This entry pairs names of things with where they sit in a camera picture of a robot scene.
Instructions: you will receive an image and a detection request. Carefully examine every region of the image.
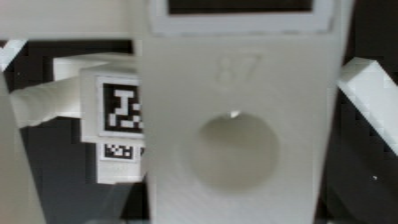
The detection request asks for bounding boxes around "white chair back piece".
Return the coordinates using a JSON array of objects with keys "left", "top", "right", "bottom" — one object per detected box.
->
[{"left": 0, "top": 0, "right": 398, "bottom": 224}]

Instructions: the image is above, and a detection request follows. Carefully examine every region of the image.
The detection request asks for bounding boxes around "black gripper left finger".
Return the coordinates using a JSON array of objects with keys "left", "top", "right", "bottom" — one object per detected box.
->
[{"left": 94, "top": 183, "right": 151, "bottom": 224}]

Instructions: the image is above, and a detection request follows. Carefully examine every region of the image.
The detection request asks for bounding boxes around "white chair seat plate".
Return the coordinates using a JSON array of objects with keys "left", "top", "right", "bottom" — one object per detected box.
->
[{"left": 11, "top": 53, "right": 146, "bottom": 184}]

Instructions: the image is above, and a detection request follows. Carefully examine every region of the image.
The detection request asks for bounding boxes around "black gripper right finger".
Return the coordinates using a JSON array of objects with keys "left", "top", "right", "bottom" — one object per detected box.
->
[{"left": 313, "top": 201, "right": 332, "bottom": 224}]

